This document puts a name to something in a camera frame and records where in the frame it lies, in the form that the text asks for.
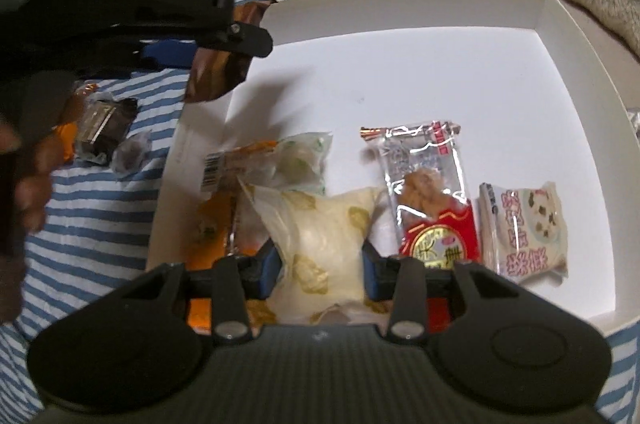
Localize small dark clear-wrapped snack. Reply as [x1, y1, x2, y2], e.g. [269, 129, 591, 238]
[112, 129, 153, 175]

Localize brown snack packet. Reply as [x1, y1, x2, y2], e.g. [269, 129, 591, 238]
[186, 0, 273, 104]

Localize red snack packet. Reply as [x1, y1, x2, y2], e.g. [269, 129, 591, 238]
[360, 120, 483, 335]

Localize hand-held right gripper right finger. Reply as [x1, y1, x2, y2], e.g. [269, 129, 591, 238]
[360, 241, 538, 345]

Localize white spotted snack packet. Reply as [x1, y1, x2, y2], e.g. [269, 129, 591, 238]
[477, 181, 571, 287]

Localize person's left hand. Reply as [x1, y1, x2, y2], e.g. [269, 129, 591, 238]
[0, 121, 56, 324]

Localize blue white striped blanket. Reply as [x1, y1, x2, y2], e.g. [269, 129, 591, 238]
[0, 0, 640, 424]

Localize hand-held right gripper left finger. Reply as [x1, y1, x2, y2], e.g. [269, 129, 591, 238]
[102, 246, 282, 345]

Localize black snack packet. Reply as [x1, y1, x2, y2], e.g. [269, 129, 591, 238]
[75, 96, 138, 165]

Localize orange snack packet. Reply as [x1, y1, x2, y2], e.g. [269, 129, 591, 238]
[187, 131, 333, 337]
[50, 84, 101, 165]

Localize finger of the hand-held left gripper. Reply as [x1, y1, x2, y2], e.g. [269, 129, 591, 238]
[132, 40, 198, 72]
[195, 20, 274, 60]

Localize white shallow cardboard box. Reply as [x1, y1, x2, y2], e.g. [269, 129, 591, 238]
[145, 0, 640, 337]

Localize cream gold-patterned snack packet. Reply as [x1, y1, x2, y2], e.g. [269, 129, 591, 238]
[237, 184, 386, 325]

